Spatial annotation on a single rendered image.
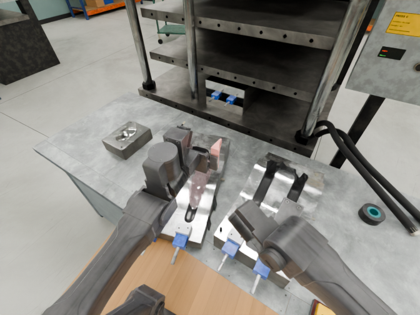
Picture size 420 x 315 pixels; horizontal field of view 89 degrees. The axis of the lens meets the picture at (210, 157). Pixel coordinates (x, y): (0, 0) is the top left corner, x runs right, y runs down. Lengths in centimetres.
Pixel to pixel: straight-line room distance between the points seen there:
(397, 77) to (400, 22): 21
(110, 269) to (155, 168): 17
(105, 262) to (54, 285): 153
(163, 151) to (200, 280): 51
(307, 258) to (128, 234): 28
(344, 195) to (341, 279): 75
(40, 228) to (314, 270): 207
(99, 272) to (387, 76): 120
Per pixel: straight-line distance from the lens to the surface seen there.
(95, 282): 40
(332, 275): 37
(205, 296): 80
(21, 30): 478
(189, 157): 49
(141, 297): 64
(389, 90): 124
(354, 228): 102
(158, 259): 85
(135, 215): 43
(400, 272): 102
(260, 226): 41
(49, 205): 233
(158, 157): 41
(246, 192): 86
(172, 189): 46
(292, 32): 114
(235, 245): 73
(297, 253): 36
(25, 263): 212
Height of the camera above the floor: 158
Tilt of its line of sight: 46 degrees down
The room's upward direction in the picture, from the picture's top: 1 degrees counter-clockwise
